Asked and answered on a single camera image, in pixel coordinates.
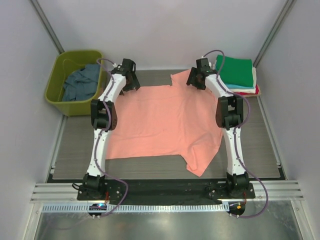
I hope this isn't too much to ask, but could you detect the salmon pink t shirt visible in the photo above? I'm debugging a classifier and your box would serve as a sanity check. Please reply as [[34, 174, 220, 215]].
[[106, 70, 223, 177]]

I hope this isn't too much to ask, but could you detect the olive green plastic bin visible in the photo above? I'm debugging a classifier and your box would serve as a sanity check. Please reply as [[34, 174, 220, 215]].
[[44, 50, 107, 117]]

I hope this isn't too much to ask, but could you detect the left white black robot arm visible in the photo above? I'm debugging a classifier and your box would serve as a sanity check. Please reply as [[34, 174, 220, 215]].
[[78, 64, 140, 200]]

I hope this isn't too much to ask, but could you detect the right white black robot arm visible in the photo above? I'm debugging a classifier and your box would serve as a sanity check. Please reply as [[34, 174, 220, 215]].
[[186, 67, 250, 199]]

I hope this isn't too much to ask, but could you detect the light blue folded t shirt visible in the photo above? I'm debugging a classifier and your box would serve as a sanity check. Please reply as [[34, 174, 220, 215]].
[[226, 84, 256, 90]]

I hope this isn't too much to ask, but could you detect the green folded t shirt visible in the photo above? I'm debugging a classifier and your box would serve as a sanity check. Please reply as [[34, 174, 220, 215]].
[[215, 54, 254, 88]]

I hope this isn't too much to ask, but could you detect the red folded t shirt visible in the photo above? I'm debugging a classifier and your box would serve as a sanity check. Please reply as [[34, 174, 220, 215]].
[[236, 92, 255, 97]]

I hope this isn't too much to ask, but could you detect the blue grey t shirt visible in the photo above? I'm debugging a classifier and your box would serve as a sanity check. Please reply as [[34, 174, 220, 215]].
[[62, 64, 100, 102]]

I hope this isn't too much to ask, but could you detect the white folded t shirt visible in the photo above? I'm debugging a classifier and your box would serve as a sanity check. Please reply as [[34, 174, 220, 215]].
[[230, 89, 255, 94]]

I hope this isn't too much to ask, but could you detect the tan folded t shirt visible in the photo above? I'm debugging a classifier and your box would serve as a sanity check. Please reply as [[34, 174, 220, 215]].
[[251, 84, 261, 96]]

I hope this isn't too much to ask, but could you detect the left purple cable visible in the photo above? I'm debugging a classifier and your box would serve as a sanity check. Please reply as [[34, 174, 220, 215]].
[[51, 58, 130, 230]]

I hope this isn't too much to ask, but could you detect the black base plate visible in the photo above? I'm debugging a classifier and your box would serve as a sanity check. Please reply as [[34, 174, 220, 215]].
[[72, 178, 256, 206]]

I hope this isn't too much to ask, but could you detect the left aluminium frame post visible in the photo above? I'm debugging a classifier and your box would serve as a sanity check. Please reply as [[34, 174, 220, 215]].
[[29, 0, 65, 54]]

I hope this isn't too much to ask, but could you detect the white slotted cable duct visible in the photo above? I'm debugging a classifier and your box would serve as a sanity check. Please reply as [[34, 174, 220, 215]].
[[42, 202, 229, 214]]

